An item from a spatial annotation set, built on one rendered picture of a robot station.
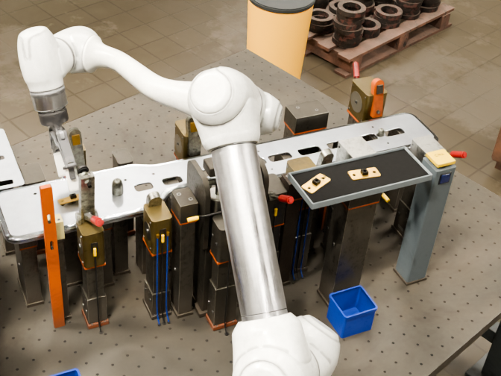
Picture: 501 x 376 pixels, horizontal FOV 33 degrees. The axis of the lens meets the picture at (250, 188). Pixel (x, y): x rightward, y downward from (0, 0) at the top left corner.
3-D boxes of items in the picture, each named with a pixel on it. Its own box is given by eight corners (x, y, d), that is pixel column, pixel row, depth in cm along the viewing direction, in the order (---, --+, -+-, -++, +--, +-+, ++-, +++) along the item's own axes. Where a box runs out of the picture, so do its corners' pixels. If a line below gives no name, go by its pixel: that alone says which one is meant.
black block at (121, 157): (126, 215, 276) (124, 142, 258) (136, 234, 270) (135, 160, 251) (110, 219, 274) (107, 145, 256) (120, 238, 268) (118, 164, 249)
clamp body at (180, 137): (186, 198, 285) (189, 112, 264) (199, 220, 277) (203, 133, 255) (168, 203, 283) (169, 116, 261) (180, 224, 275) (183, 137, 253)
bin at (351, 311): (356, 305, 252) (361, 284, 246) (373, 329, 245) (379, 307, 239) (323, 315, 248) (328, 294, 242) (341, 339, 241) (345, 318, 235)
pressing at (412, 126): (406, 108, 285) (407, 104, 284) (445, 145, 270) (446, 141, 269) (-11, 195, 235) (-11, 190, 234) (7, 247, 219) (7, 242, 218)
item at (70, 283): (83, 273, 254) (78, 199, 236) (87, 282, 251) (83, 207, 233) (60, 279, 251) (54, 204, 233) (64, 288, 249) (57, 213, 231)
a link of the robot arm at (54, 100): (60, 80, 226) (65, 101, 228) (26, 88, 223) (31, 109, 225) (67, 86, 218) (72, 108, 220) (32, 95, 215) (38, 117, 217)
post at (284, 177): (282, 273, 260) (297, 170, 235) (290, 284, 257) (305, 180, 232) (268, 277, 258) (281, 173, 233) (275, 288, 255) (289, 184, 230)
